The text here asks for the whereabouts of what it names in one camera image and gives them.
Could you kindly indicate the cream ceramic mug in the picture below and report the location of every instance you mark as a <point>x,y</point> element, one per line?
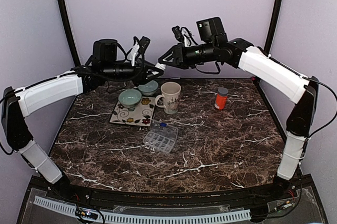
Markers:
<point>169,99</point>

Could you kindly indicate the left black frame post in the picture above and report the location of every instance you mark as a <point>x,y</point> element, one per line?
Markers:
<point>68,33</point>

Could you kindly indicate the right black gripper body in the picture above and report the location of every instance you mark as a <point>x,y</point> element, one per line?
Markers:
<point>183,59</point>

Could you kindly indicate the light green ceramic bowl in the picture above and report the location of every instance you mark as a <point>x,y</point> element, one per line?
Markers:
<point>130,98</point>

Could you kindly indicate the floral rectangular ceramic plate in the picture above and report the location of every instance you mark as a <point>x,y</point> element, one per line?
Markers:
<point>141,116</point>

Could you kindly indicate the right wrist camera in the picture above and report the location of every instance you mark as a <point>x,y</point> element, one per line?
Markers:
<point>184,36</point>

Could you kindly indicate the black front rail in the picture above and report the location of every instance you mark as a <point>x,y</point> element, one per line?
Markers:
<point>254,197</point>

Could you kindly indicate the small white pill bottle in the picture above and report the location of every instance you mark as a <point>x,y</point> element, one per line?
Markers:
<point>160,66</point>

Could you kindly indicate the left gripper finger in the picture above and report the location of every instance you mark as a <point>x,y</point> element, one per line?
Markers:
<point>145,78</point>
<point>148,66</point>

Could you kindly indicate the blue striped ceramic bowl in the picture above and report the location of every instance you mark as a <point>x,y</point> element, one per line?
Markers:
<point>149,88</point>

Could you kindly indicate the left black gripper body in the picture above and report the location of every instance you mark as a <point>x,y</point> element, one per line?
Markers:
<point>138,78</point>

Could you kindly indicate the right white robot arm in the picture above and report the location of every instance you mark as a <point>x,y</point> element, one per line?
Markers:
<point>239,53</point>

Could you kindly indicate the orange pill bottle grey cap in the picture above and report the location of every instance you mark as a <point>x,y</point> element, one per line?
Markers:
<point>221,98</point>

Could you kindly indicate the black frame post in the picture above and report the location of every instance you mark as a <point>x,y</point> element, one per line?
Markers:
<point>272,25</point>
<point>68,33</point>

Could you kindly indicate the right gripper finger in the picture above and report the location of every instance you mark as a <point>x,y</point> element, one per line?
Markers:
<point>168,57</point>
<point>172,64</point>

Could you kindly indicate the right black frame post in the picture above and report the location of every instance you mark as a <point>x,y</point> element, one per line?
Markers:
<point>272,25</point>

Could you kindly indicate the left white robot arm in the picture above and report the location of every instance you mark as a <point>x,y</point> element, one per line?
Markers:
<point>102,66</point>

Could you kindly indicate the clear plastic pill organizer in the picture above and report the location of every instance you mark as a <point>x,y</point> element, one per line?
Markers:
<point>161,136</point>

